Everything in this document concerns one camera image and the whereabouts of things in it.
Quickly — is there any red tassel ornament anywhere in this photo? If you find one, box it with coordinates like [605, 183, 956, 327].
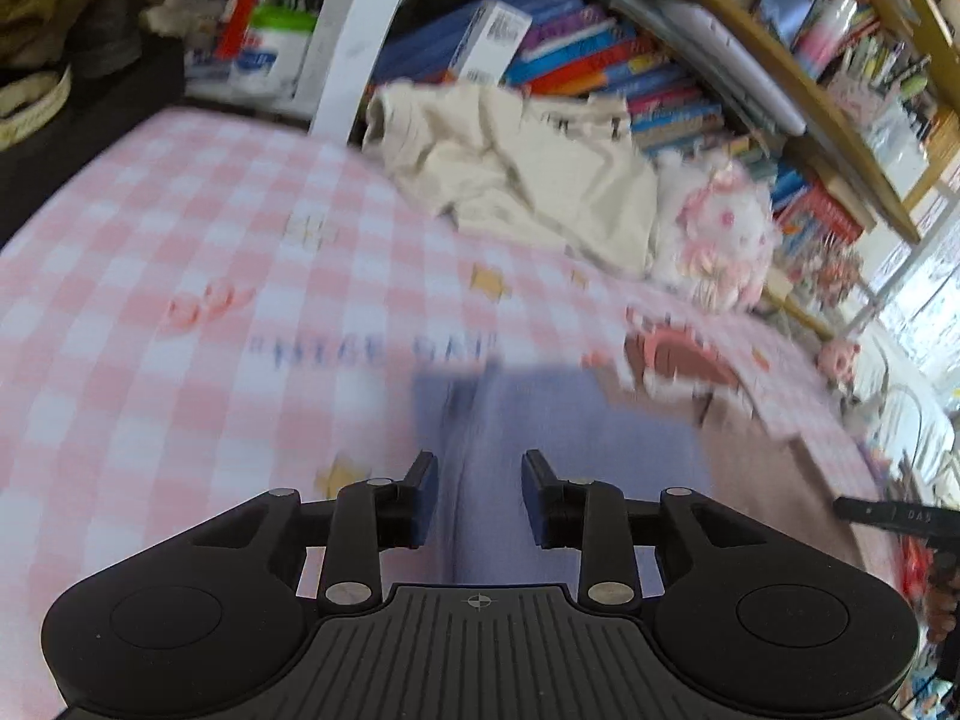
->
[215, 0, 259, 62]

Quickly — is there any white pink plush bunny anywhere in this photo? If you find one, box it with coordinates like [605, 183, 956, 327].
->
[647, 149, 781, 314]

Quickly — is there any pink checkered desk mat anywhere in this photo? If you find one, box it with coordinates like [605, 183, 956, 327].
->
[2, 109, 874, 718]

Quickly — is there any cream beige garment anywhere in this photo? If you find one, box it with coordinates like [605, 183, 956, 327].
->
[363, 82, 658, 278]

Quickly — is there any row of colourful books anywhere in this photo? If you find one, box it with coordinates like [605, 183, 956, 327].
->
[368, 0, 807, 153]

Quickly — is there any white green lidded jar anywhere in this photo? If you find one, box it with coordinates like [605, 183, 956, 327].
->
[229, 5, 317, 99]

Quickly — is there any white usmile box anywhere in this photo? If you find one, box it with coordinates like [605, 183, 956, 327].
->
[444, 0, 532, 86]

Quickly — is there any red boxed book set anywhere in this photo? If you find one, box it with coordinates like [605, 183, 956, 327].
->
[773, 185, 864, 271]

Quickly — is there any purple and mauve sweater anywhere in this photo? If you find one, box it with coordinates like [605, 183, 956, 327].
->
[413, 366, 864, 587]

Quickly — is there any small pink plush toy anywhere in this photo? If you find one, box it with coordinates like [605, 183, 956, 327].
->
[815, 338, 861, 385]

